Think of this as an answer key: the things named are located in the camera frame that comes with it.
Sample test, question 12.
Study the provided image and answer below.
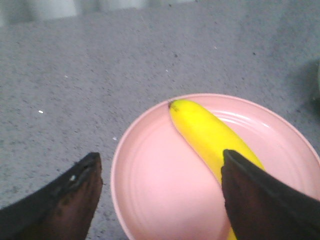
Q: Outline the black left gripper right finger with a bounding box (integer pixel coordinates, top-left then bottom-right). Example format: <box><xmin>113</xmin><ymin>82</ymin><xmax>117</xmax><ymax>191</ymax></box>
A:
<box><xmin>221</xmin><ymin>149</ymin><xmax>320</xmax><ymax>240</ymax></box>

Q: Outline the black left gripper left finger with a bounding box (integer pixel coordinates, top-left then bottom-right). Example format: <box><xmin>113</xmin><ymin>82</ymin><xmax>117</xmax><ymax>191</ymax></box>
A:
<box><xmin>0</xmin><ymin>152</ymin><xmax>103</xmax><ymax>240</ymax></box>

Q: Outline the yellow banana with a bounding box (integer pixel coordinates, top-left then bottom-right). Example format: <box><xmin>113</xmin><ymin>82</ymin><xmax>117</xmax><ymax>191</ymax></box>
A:
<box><xmin>167</xmin><ymin>99</ymin><xmax>266</xmax><ymax>240</ymax></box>

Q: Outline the pink plate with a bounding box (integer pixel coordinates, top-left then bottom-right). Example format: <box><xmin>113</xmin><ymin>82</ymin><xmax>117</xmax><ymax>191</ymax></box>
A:
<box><xmin>110</xmin><ymin>93</ymin><xmax>320</xmax><ymax>240</ymax></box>

